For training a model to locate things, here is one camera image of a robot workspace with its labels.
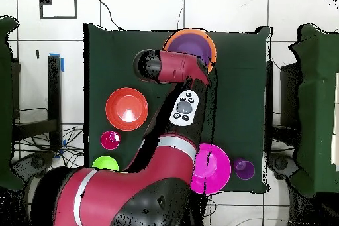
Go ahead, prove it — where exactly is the black floor cable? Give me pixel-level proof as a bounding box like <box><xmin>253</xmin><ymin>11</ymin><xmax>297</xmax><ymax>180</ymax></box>
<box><xmin>95</xmin><ymin>0</ymin><xmax>124</xmax><ymax>32</ymax></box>

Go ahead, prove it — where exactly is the purple cup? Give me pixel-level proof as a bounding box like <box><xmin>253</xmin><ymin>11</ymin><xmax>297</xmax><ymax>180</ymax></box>
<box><xmin>232</xmin><ymin>158</ymin><xmax>256</xmax><ymax>181</ymax></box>

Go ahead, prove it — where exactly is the black wheeled base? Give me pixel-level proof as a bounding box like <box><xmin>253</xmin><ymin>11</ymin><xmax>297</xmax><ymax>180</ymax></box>
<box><xmin>11</xmin><ymin>151</ymin><xmax>56</xmax><ymax>182</ymax></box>
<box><xmin>267</xmin><ymin>152</ymin><xmax>300</xmax><ymax>182</ymax></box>

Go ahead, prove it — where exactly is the purple bowl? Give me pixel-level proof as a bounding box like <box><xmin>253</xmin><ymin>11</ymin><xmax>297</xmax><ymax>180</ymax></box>
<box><xmin>168</xmin><ymin>33</ymin><xmax>213</xmax><ymax>65</ymax></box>

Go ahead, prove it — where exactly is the dark green tablecloth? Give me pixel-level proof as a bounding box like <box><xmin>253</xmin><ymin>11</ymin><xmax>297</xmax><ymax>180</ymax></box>
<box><xmin>83</xmin><ymin>23</ymin><xmax>272</xmax><ymax>192</ymax></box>

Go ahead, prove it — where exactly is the tangle of floor cables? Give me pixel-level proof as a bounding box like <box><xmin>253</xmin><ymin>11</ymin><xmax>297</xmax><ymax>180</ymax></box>
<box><xmin>13</xmin><ymin>107</ymin><xmax>85</xmax><ymax>170</ymax></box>

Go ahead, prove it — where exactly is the crimson cup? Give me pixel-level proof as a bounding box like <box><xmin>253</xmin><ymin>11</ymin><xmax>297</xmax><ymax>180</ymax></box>
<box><xmin>99</xmin><ymin>130</ymin><xmax>121</xmax><ymax>151</ymax></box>

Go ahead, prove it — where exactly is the green cloth side table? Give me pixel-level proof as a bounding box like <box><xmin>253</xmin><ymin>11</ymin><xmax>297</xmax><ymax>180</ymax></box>
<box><xmin>289</xmin><ymin>23</ymin><xmax>339</xmax><ymax>198</ymax></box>
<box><xmin>0</xmin><ymin>15</ymin><xmax>24</xmax><ymax>191</ymax></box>

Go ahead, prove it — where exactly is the pink bowl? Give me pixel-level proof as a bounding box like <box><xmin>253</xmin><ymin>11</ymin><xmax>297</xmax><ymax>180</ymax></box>
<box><xmin>189</xmin><ymin>143</ymin><xmax>232</xmax><ymax>195</ymax></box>

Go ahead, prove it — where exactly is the red-orange bowl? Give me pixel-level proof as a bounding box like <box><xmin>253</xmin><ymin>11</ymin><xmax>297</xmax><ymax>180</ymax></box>
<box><xmin>105</xmin><ymin>87</ymin><xmax>150</xmax><ymax>132</ymax></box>

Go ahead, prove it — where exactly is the blue tape strip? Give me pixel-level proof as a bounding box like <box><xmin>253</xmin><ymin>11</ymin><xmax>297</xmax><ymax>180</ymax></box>
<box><xmin>48</xmin><ymin>52</ymin><xmax>65</xmax><ymax>73</ymax></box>

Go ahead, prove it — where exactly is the orange bowl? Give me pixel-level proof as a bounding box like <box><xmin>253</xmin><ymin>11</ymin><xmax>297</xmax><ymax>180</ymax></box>
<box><xmin>162</xmin><ymin>28</ymin><xmax>217</xmax><ymax>74</ymax></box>

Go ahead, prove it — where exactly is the white box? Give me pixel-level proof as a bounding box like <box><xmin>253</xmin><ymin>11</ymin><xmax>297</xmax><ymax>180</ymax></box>
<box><xmin>330</xmin><ymin>72</ymin><xmax>339</xmax><ymax>171</ymax></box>

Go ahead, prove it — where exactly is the black stand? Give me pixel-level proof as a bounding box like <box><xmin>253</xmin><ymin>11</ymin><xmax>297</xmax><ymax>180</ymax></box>
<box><xmin>11</xmin><ymin>55</ymin><xmax>62</xmax><ymax>152</ymax></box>
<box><xmin>265</xmin><ymin>60</ymin><xmax>301</xmax><ymax>142</ymax></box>

